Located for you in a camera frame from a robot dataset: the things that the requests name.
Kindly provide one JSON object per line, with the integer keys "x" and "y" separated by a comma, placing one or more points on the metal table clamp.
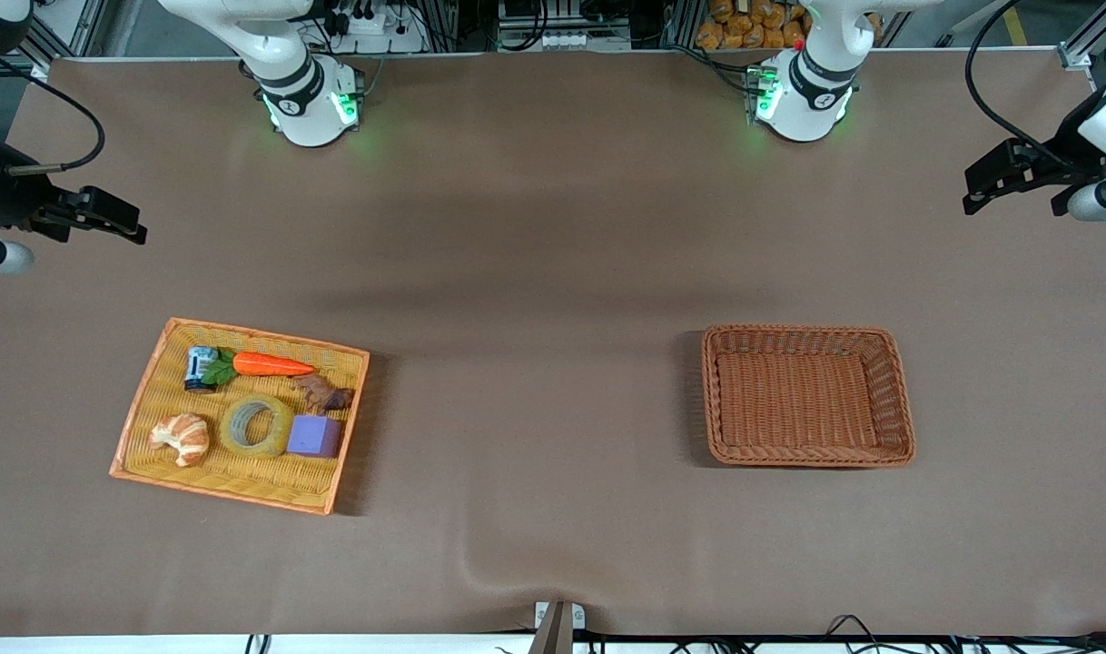
{"x": 558, "y": 627}

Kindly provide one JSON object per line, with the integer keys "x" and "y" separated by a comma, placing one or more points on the yellow wicker tray orange rim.
{"x": 153, "y": 472}

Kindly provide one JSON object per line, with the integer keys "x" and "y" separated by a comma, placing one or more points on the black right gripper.
{"x": 10, "y": 202}

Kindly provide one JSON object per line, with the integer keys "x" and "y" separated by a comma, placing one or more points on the yellow packing tape roll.
{"x": 235, "y": 438}

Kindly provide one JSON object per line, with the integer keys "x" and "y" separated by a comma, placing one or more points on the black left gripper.
{"x": 1068, "y": 165}

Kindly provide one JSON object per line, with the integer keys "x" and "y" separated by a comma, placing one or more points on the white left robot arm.
{"x": 803, "y": 100}

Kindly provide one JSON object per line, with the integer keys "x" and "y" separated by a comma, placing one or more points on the orange toy carrot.
{"x": 271, "y": 364}

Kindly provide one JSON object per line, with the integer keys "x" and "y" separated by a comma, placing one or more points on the toy croissant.
{"x": 182, "y": 438}

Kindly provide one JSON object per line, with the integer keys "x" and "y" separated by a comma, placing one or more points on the small white socket strip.
{"x": 567, "y": 41}

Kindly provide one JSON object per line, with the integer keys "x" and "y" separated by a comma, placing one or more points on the bag of orange snacks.
{"x": 744, "y": 27}

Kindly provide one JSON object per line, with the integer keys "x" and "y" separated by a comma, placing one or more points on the brown toy animal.
{"x": 321, "y": 393}

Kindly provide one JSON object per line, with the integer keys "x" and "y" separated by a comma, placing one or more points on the brown wicker basket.
{"x": 807, "y": 400}

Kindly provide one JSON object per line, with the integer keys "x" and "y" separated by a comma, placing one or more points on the purple cube block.
{"x": 315, "y": 438}

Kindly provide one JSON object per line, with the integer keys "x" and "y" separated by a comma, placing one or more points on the aluminium frame profile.
{"x": 67, "y": 27}
{"x": 1093, "y": 36}

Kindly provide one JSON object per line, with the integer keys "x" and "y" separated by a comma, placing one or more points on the brown table cloth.
{"x": 553, "y": 227}

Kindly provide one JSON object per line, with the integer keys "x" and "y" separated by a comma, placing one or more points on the white power strip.
{"x": 380, "y": 41}

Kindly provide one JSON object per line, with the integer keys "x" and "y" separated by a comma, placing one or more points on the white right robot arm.
{"x": 308, "y": 109}

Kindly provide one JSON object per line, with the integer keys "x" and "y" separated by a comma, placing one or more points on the small blue can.
{"x": 197, "y": 368}

